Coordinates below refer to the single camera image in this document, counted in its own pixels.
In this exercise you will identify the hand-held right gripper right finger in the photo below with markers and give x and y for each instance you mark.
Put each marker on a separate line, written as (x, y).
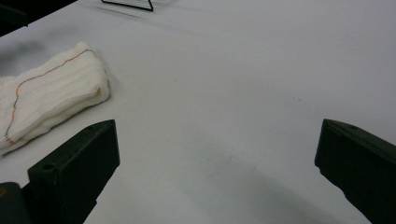
(358, 161)

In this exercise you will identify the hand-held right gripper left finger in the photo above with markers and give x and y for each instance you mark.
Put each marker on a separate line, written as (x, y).
(74, 168)

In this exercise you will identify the white towel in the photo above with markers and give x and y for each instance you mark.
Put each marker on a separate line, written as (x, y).
(53, 93)

